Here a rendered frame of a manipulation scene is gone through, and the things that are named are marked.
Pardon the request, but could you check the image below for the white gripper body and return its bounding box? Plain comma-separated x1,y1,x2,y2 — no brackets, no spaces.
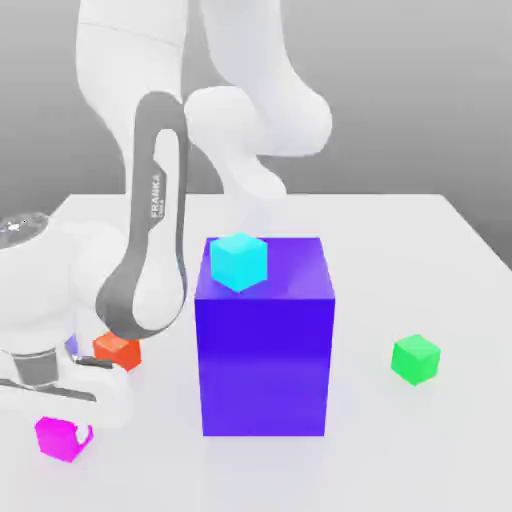
0,366,134,431

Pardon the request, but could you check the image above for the small magenta cube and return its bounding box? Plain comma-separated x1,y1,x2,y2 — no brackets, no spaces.
34,416,95,464

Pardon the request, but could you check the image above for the small red cube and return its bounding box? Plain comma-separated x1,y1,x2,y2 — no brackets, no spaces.
92,330,143,373

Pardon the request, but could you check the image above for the small cyan cube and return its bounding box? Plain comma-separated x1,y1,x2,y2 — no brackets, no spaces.
209,231,269,294

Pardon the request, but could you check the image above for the small green cube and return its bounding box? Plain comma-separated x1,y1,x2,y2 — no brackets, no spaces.
390,333,442,387

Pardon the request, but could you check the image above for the large blue box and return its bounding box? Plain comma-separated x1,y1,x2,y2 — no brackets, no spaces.
194,236,336,438

